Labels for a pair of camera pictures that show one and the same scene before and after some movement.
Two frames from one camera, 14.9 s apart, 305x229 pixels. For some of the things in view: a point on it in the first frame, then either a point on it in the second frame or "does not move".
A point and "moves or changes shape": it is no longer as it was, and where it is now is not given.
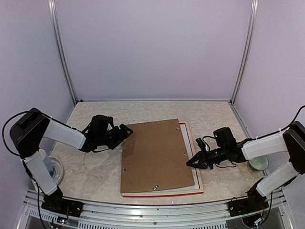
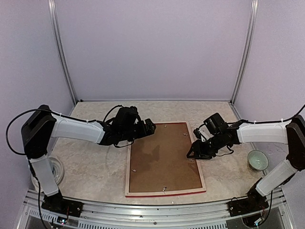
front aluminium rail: x=278 y=214 does not move
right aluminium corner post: x=252 y=26 does not move
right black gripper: x=203 y=162 to x=199 y=150
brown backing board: x=154 y=157 moves or changes shape
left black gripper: x=120 y=137 to x=143 y=132
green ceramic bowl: x=259 y=163 does not move
